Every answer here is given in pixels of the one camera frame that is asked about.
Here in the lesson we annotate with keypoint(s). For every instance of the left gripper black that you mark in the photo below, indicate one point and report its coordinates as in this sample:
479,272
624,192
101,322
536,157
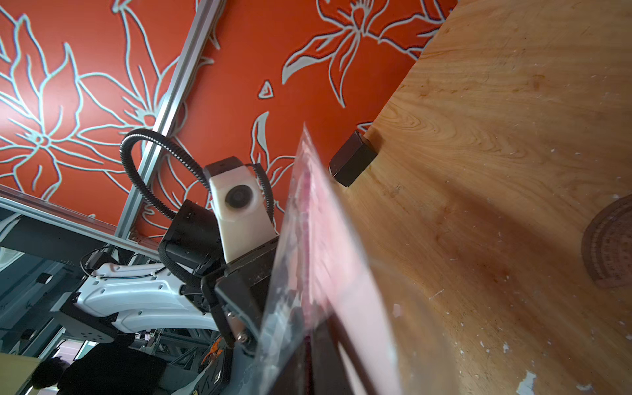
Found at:
237,295

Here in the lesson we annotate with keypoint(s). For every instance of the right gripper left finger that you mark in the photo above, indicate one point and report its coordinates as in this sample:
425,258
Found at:
294,377

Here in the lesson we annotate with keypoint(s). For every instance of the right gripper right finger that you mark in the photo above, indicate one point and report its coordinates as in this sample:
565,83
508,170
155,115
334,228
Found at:
327,374

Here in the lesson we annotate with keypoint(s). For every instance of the pink ruler set pouch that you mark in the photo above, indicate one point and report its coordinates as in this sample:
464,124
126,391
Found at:
387,338

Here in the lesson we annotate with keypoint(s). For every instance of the clear brown protractor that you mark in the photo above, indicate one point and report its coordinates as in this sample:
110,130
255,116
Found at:
606,245

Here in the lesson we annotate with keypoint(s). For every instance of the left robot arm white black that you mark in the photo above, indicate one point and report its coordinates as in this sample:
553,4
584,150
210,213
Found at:
214,265

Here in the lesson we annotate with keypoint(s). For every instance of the person in black clothes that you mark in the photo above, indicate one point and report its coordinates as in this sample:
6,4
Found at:
108,368

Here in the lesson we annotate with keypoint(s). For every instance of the black box on table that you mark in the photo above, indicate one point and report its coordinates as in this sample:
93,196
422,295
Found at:
352,159

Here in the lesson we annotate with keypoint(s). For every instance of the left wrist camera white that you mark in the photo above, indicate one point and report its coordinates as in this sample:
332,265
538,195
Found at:
238,205

